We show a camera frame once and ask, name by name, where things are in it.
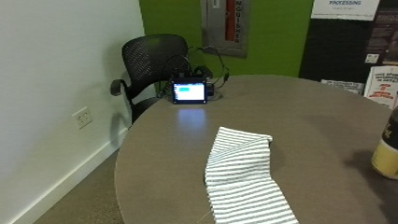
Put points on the small white label card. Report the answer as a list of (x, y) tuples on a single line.
[(343, 85)]

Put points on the striped white grey cloth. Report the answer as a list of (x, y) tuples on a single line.
[(243, 174)]

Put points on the black mesh office chair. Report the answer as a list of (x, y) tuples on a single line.
[(150, 59)]

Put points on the fire extinguisher cabinet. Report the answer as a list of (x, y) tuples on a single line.
[(225, 26)]

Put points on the white wall outlet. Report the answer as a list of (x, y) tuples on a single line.
[(82, 117)]

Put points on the black notice board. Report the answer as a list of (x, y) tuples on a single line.
[(335, 49)]

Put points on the dark poster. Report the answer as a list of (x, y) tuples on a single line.
[(383, 34)]

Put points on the white red poster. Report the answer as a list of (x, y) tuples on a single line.
[(383, 85)]

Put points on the white paper sign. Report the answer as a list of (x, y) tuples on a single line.
[(345, 8)]

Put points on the small screen device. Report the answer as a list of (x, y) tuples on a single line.
[(189, 91)]

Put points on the yellow black bottle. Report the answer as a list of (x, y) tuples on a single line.
[(387, 149)]

